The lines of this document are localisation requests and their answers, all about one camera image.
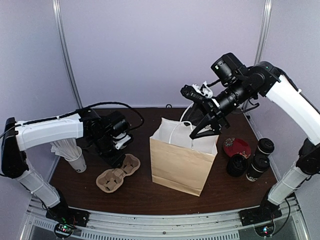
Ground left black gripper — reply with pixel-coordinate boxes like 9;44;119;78
90;133;126;168

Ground cardboard cup carrier tray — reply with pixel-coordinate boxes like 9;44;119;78
95;153;141;194

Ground brown paper takeout bag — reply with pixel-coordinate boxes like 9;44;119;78
149;105;219;197

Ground stack of black lids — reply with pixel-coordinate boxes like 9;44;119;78
226;154;248;178

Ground black paper coffee cup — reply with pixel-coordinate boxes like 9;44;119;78
245;165;264;182
253;147;271;161

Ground black cup lid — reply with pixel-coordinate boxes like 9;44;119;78
257;138;275;153
251;154;270;173

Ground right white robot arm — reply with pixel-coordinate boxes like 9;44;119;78
180;52;320;221

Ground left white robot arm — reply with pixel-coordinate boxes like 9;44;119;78
1;108;133;222

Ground white cup holding straws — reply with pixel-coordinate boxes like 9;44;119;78
65;146;87;173

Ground red patterned plate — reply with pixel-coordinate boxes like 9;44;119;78
223;137;252;159

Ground bundle of wrapped straws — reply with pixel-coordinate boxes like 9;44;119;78
50;138;82;161

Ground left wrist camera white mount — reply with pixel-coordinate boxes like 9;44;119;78
112;133;132;150

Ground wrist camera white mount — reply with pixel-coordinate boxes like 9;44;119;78
180;81;214;104
112;133;132;150

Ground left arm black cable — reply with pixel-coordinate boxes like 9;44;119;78
0;101;145;141

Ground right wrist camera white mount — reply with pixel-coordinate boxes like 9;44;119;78
180;81;214;104

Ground aluminium front rail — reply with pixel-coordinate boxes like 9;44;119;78
18;197;311;240

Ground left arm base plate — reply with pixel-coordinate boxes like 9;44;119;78
45;207;90;227

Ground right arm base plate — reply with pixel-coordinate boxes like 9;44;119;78
239;206;282;227

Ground left aluminium corner post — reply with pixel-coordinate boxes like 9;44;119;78
52;0;83;108

